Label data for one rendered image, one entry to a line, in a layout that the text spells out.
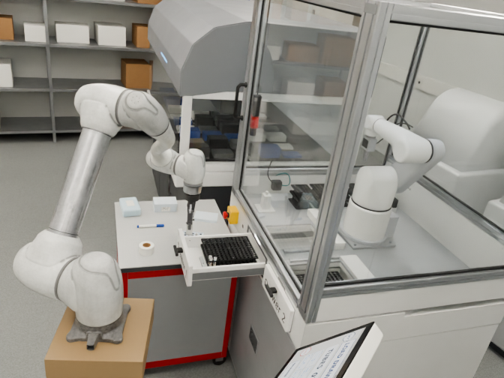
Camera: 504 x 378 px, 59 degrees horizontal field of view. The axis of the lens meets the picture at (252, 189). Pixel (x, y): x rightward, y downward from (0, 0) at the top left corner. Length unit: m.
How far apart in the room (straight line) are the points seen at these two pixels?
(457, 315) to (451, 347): 0.19
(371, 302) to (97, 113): 1.17
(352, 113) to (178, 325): 1.52
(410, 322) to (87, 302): 1.19
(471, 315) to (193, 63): 1.78
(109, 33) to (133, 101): 3.87
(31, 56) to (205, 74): 3.55
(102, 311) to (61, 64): 4.54
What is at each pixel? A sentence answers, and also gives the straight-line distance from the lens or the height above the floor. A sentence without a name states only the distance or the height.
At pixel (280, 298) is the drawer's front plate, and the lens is 1.77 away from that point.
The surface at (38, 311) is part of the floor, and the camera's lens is 3.11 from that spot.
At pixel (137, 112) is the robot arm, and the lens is 1.54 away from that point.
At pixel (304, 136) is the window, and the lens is 1.58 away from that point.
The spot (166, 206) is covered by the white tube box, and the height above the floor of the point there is 0.80.
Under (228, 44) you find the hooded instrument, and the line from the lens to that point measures 2.50.
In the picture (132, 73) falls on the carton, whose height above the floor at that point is 0.79.
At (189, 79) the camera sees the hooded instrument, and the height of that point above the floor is 1.45.
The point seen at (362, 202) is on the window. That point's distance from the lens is 1.44.
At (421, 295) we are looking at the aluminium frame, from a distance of 1.83.
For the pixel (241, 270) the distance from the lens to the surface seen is 1.93.
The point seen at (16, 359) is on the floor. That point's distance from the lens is 2.85.
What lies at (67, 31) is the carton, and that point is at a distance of 5.38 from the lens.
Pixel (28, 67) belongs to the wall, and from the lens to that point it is 5.83.
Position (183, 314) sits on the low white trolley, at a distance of 2.35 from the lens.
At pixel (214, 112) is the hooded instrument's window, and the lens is 2.59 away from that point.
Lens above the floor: 2.02
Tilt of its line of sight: 26 degrees down
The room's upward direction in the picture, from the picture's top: 8 degrees clockwise
